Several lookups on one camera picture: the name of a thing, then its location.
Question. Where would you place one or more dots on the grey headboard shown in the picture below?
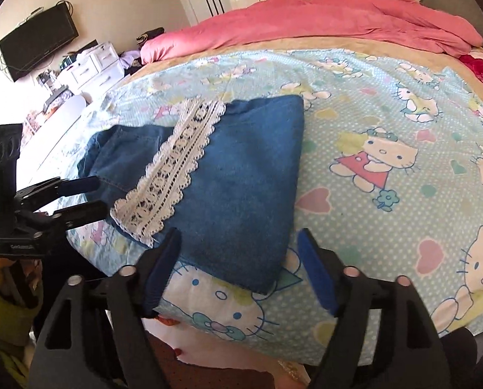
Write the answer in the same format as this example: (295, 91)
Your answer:
(456, 2)

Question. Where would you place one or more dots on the dark bag on chest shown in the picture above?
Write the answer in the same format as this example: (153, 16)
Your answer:
(149, 35)

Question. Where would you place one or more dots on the tan mattress blanket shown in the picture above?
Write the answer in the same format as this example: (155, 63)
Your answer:
(434, 61)

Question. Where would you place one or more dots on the olive green sleeve forearm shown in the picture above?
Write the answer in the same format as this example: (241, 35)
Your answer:
(16, 346)

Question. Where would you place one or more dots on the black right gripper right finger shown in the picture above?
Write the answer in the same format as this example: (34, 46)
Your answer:
(383, 336)

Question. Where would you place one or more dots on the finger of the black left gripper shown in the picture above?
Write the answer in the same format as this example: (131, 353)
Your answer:
(71, 217)
(43, 193)

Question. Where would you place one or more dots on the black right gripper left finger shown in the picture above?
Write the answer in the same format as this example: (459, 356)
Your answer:
(94, 336)

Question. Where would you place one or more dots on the person's left hand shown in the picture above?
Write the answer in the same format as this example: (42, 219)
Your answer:
(32, 270)

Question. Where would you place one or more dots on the black wall television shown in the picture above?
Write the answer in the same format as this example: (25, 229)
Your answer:
(37, 38)

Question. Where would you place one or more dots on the red patterned pillow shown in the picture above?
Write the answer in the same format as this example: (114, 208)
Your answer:
(480, 68)

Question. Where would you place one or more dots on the pink duvet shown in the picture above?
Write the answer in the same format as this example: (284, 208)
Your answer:
(403, 22)

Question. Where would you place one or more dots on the blue denim pants lace trim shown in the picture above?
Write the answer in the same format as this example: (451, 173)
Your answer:
(225, 176)

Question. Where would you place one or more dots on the clothes pile beside bed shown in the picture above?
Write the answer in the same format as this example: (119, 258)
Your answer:
(130, 61)

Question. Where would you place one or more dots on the white drawer chest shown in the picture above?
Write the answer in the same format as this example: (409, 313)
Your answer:
(94, 72)

